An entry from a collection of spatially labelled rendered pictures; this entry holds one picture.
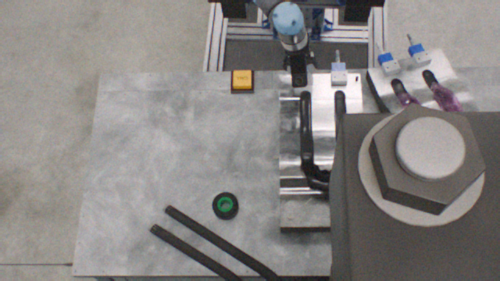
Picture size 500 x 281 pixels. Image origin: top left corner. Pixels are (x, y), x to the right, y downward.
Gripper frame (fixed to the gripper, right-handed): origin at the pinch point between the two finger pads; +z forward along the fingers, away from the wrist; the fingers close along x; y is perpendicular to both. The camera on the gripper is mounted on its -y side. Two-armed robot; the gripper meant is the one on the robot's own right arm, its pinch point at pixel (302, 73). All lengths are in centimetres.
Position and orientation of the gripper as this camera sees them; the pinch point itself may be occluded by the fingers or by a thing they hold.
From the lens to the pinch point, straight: 183.5
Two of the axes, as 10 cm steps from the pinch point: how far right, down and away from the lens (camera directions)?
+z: 2.0, 2.8, 9.4
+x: -9.8, 0.6, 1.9
